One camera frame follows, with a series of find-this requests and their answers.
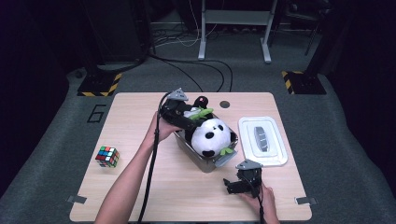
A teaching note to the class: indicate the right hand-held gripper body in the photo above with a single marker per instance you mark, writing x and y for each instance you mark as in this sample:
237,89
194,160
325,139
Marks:
250,179

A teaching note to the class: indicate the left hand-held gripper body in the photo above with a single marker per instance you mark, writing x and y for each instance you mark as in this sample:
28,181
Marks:
174,109

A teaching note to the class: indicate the panda plush toy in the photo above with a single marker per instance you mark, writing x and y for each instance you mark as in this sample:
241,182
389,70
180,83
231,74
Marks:
211,137

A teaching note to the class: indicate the grey plastic storage box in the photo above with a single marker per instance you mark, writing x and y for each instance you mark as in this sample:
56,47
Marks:
199,157

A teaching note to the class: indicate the white box lid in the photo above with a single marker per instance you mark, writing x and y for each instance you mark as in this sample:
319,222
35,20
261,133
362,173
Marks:
263,141

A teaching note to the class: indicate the colourful puzzle cube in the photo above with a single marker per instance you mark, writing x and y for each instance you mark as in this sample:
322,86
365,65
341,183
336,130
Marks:
106,156

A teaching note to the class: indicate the person's left hand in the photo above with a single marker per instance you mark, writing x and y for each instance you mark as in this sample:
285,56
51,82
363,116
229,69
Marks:
162,130

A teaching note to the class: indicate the person's right hand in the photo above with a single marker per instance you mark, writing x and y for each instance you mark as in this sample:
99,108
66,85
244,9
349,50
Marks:
260,203

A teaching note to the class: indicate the dark round table grommet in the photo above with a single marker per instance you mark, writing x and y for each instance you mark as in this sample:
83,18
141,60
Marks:
224,104

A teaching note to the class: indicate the grey tape strip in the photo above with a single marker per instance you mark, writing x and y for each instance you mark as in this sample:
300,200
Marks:
77,199
306,200

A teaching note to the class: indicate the black cabinet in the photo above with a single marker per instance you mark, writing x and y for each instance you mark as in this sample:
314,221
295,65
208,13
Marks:
118,31

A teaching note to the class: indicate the dark metal stand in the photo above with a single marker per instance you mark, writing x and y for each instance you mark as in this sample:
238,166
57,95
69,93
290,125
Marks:
323,37

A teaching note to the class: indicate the yellow black striped base plate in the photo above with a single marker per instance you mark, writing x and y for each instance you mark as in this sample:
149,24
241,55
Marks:
305,82
99,84

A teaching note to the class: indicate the white metal stand frame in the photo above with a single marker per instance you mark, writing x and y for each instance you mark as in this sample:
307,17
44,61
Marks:
236,17

